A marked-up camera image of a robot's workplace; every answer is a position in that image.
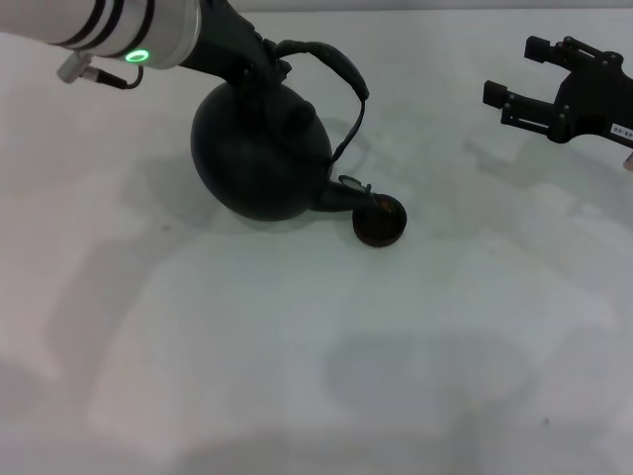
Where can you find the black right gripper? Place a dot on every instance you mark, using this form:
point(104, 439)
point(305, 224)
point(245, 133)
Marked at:
point(593, 99)

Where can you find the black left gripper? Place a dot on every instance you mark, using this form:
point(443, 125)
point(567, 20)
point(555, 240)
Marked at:
point(222, 39)

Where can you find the small dark brown teacup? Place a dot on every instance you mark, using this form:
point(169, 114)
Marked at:
point(381, 230)

